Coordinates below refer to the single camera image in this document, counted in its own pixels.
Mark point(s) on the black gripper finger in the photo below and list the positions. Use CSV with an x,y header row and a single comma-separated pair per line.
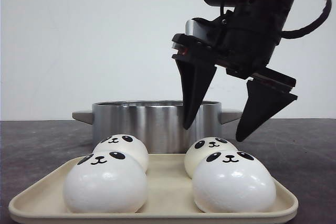
x,y
195,80
263,102

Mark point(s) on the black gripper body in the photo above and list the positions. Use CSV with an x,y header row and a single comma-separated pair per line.
x,y
239,45

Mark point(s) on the panda bun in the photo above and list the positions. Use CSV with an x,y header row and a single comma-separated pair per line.
x,y
202,148
125,143
106,182
233,181

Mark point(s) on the cream plastic tray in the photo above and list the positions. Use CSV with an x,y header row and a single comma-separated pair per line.
x,y
170,200

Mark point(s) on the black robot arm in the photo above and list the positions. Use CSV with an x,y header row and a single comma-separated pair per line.
x,y
268,14

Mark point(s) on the stainless steel steamer pot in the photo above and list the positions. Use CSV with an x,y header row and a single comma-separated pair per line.
x,y
158,124

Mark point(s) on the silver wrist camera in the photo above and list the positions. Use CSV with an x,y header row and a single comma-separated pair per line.
x,y
196,29

